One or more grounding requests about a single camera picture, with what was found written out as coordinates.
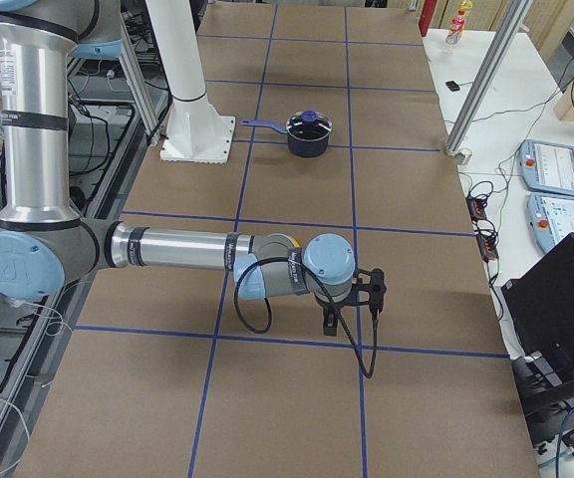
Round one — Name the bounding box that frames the teach pendant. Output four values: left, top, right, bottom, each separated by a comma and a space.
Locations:
527, 192, 574, 253
517, 139, 574, 197

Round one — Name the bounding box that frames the glass lid blue knob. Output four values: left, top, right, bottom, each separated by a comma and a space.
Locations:
286, 110, 333, 140

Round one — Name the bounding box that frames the dark blue saucepan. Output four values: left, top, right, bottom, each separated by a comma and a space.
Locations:
241, 110, 333, 157

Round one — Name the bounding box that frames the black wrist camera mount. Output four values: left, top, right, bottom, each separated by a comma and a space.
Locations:
354, 268, 387, 319

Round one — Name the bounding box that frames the small black device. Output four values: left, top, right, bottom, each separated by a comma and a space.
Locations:
445, 81, 460, 92

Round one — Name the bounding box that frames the upper teach pendant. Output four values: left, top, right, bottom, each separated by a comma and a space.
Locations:
517, 139, 574, 197

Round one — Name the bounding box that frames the black orange power strip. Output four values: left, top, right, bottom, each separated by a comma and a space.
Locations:
465, 195, 499, 263

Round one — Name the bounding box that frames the lower teach pendant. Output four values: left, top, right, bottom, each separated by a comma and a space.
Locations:
527, 192, 574, 253

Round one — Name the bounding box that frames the red yellow bottle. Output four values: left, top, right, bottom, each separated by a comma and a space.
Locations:
445, 1, 473, 46

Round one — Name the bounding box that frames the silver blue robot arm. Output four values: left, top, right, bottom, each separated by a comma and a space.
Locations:
0, 1, 358, 335

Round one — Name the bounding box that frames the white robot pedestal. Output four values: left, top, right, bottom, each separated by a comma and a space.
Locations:
146, 0, 235, 164

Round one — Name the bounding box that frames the black laptop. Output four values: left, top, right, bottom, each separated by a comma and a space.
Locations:
500, 231, 574, 369

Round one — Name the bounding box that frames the aluminium frame post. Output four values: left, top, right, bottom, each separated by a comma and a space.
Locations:
445, 0, 533, 165

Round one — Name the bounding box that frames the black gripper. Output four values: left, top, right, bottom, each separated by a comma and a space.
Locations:
314, 292, 355, 336

